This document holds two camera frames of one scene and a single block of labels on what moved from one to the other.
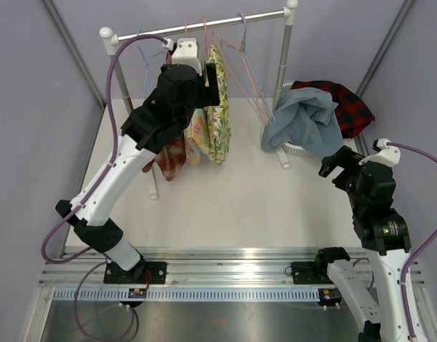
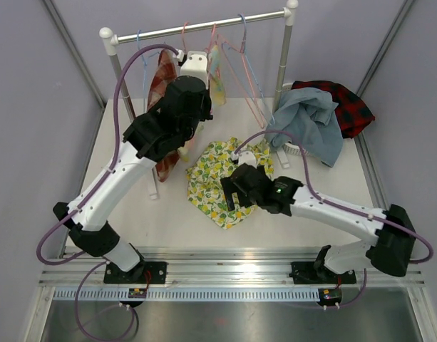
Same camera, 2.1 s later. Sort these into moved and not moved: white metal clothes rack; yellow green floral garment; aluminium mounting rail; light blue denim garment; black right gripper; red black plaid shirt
Moved: black right gripper; yellow green floral garment
Not moved: aluminium mounting rail; light blue denim garment; white metal clothes rack; red black plaid shirt
